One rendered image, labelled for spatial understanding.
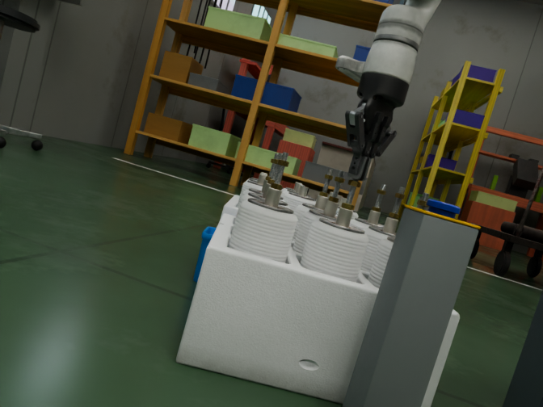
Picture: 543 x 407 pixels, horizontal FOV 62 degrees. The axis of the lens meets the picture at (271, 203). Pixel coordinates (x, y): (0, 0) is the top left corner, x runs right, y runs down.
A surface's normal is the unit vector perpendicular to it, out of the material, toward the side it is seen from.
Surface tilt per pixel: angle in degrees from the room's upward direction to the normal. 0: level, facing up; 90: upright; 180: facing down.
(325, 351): 90
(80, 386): 0
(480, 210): 90
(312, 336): 90
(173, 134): 90
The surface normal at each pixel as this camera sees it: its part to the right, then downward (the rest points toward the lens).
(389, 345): 0.04, 0.10
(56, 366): 0.28, -0.96
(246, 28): -0.22, 0.02
